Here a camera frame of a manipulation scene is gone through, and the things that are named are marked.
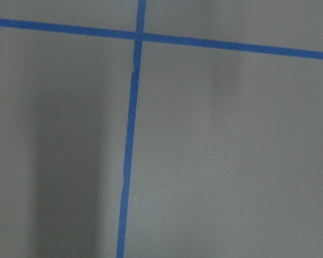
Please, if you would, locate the brown paper table cover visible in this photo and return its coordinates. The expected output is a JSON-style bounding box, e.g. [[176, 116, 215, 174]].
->
[[0, 1, 323, 257]]

